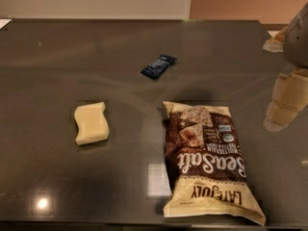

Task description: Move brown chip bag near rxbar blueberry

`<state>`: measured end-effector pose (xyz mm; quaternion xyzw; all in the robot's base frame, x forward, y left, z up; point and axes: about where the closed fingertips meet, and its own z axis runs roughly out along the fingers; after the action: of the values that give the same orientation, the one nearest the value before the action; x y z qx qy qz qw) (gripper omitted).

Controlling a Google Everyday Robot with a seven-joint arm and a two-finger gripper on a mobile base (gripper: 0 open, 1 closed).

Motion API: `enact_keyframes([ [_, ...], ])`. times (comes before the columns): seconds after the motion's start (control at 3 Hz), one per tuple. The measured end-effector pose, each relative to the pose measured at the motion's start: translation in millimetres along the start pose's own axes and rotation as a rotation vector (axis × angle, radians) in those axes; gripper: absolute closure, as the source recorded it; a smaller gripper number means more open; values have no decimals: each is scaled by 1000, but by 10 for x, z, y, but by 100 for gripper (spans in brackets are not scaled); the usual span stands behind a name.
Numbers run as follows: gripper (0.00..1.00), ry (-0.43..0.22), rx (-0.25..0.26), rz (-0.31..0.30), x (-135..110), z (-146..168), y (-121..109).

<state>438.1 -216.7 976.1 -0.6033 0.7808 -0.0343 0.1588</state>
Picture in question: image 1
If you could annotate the yellow wavy sponge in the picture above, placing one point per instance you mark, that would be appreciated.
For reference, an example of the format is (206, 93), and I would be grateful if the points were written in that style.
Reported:
(92, 124)

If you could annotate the brown chip bag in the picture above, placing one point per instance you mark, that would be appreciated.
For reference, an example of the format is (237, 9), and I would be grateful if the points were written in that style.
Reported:
(205, 166)

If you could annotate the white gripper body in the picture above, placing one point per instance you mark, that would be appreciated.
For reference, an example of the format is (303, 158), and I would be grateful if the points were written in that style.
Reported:
(297, 45)

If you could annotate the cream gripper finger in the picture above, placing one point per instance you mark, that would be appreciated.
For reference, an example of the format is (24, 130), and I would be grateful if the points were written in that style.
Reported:
(289, 97)
(275, 43)

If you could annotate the blue rxbar blueberry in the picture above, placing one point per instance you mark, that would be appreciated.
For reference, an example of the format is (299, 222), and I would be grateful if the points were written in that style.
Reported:
(159, 66)

